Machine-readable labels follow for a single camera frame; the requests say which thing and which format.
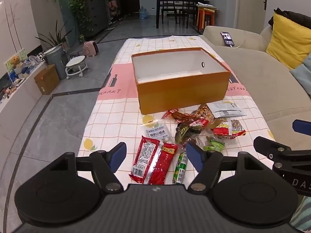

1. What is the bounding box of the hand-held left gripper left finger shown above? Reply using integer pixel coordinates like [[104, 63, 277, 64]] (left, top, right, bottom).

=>
[[48, 142, 127, 193]]

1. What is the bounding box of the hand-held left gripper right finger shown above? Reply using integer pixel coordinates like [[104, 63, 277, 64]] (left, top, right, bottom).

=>
[[185, 141, 265, 195]]

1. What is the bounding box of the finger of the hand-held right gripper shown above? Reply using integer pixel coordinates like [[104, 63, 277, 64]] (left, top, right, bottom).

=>
[[292, 119, 311, 135], [253, 136, 292, 161]]

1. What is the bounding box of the green sausage stick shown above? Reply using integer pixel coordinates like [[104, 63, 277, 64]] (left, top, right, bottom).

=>
[[172, 151, 188, 184]]

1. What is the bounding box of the small green snack packet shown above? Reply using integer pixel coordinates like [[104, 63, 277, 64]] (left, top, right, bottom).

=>
[[203, 137, 226, 152]]

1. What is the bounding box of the dark olive snack packet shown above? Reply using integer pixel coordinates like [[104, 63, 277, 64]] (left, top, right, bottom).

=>
[[175, 124, 204, 144]]

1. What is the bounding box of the red packet with clear window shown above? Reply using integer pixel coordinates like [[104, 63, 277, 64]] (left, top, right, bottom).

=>
[[128, 136, 162, 184]]

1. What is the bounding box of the red brown snack packet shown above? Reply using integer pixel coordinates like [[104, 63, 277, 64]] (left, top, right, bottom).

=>
[[162, 109, 209, 127]]

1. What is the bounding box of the red packet with seeds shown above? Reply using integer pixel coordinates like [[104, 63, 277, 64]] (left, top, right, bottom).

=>
[[212, 118, 246, 140]]

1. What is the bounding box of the peanut snack packet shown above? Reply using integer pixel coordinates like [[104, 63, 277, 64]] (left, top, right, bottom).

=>
[[191, 104, 216, 123]]

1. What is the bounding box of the white snack packet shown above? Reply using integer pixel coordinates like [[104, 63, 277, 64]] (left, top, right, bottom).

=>
[[142, 121, 172, 143]]

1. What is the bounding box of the grey foil snack packet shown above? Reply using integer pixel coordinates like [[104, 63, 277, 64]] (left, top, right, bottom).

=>
[[206, 101, 247, 119]]

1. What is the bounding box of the orange cardboard box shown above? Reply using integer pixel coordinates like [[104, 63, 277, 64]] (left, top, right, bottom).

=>
[[131, 48, 231, 115]]

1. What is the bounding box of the checked lemon print tablecloth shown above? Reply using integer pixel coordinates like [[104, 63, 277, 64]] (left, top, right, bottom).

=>
[[78, 36, 276, 185]]

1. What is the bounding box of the teal striped cloth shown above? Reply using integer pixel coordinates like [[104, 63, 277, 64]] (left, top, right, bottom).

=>
[[290, 196, 311, 229]]

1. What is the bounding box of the light blue cushion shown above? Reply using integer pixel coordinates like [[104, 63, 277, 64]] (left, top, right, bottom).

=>
[[289, 53, 311, 89]]

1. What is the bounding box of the beige sofa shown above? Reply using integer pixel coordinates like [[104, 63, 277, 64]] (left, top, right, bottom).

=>
[[198, 25, 311, 151]]

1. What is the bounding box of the yellow cushion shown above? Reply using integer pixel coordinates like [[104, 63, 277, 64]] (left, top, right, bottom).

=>
[[266, 12, 311, 70]]

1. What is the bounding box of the white rolling stool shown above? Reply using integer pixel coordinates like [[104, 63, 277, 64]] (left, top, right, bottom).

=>
[[65, 55, 88, 79]]

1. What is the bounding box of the brown cardboard carton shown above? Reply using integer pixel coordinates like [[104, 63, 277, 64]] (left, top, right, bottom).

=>
[[34, 64, 61, 95]]

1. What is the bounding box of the pink space heater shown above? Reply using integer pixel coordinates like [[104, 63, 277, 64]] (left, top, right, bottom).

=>
[[84, 41, 100, 58]]

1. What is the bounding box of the grey round bin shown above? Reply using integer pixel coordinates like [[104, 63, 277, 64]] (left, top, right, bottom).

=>
[[45, 45, 67, 80]]

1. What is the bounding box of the black smartphone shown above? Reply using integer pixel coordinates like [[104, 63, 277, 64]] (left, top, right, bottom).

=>
[[220, 31, 235, 47]]

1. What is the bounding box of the white door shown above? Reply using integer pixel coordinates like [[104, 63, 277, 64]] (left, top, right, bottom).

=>
[[243, 0, 270, 32]]

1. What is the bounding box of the row of small toys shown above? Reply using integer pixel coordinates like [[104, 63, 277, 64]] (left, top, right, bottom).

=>
[[0, 49, 47, 102]]

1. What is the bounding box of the long leaf potted plant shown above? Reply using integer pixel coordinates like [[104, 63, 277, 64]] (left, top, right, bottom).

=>
[[35, 20, 73, 52]]

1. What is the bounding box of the stack of orange stools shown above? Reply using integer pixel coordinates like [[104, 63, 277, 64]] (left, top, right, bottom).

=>
[[196, 6, 216, 31]]

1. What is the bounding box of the dark grey drawer cabinet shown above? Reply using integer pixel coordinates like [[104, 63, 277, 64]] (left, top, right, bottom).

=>
[[83, 0, 110, 37]]

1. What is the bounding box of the shoe rack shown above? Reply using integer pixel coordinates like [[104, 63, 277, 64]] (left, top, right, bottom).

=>
[[108, 0, 122, 24]]

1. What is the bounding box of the dark dining chair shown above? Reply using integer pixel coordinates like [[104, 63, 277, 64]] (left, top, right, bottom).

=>
[[186, 0, 207, 29], [160, 1, 176, 25]]

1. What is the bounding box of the stack of papers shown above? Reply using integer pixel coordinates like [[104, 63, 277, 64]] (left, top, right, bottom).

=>
[[197, 2, 218, 11]]

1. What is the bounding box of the leafy green trailing plant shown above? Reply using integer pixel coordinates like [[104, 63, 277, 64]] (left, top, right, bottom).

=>
[[68, 0, 105, 27]]

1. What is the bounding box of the dark dining table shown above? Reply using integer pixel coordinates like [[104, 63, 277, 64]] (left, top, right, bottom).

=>
[[153, 0, 199, 29]]

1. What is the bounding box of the white charging cable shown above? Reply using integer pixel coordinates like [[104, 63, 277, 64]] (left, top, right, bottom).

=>
[[230, 40, 247, 49]]

